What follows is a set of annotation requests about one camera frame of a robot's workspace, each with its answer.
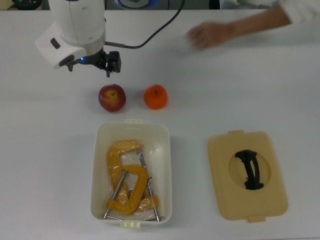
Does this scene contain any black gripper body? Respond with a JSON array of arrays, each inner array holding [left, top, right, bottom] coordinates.
[[83, 48, 108, 70]]

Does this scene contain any red apple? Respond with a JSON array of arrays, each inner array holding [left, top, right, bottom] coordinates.
[[98, 83, 127, 113]]

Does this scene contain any orange fruit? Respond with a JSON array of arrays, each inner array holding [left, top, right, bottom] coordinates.
[[143, 84, 168, 110]]

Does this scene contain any white plastic container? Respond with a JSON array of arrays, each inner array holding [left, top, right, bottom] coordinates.
[[89, 118, 173, 229]]

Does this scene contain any tan plastic container lid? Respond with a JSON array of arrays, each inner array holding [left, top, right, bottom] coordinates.
[[206, 129, 289, 224]]

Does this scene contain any person's hand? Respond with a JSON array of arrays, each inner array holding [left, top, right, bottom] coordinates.
[[186, 21, 231, 51]]

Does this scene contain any black round object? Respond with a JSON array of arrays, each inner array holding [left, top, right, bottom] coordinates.
[[11, 0, 42, 9]]

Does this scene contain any large yellow C-clamp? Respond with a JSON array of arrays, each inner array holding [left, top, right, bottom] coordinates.
[[106, 140, 164, 223]]

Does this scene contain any clear plastic bag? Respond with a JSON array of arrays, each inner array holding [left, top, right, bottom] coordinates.
[[107, 142, 163, 216]]

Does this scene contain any small yellow C-clamp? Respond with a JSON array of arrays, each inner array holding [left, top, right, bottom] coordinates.
[[99, 164, 151, 220]]

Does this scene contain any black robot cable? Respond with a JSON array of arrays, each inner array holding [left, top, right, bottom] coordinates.
[[104, 0, 186, 49]]

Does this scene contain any black lid handle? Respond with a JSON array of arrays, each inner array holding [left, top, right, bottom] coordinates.
[[234, 148, 265, 191]]

